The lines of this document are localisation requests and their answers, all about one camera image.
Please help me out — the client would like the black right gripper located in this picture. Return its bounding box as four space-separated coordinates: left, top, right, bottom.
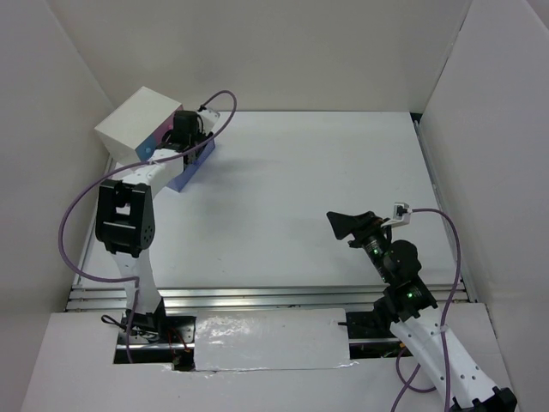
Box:
326 209 393 282

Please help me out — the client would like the pink drawer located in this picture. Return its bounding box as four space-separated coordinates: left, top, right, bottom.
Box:
154 104 184 143

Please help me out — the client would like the light blue drawer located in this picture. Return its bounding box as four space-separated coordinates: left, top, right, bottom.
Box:
135 135 158 162

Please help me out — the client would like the purple drawer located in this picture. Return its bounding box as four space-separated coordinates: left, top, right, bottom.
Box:
167 140 215 192

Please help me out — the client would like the white drawer cabinet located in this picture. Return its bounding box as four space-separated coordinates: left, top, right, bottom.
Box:
94 87 182 166

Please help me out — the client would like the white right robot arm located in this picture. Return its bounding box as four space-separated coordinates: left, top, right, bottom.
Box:
327 203 517 411

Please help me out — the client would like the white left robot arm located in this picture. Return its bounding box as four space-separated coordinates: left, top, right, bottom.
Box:
95 106 220 342

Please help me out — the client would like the white taped cover panel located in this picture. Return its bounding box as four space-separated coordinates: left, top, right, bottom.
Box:
194 308 352 372

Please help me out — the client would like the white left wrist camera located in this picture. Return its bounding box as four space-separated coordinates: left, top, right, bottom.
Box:
197 106 220 135

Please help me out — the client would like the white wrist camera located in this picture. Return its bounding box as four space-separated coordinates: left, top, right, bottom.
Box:
381 203 413 227
197 106 220 135

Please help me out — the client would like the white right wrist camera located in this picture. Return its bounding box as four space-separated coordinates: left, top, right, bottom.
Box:
381 203 413 227

